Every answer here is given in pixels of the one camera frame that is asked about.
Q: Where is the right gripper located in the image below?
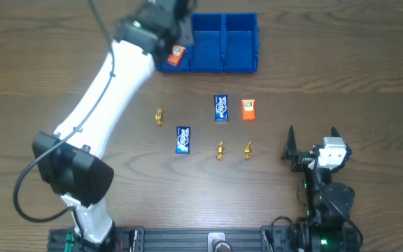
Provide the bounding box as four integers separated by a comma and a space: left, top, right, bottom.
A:
281, 125, 342, 172

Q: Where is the orange candy box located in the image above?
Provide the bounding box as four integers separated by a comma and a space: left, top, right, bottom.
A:
241, 99, 257, 122
167, 44, 187, 67

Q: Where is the gold candy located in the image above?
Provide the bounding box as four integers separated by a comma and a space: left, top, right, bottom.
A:
154, 106, 164, 127
243, 139, 254, 161
215, 140, 226, 162

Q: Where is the blue candy pack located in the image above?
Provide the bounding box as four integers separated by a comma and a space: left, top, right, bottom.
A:
213, 94, 229, 123
175, 125, 191, 155

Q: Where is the blue tray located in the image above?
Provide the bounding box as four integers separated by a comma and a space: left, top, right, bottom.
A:
155, 12, 260, 74

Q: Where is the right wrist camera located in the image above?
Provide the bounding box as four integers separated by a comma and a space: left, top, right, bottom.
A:
313, 136, 348, 168

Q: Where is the black cable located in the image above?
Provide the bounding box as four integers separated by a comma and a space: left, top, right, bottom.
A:
327, 195, 365, 250
12, 0, 115, 224

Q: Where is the mounting rail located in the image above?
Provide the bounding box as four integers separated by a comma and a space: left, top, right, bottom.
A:
47, 226, 360, 252

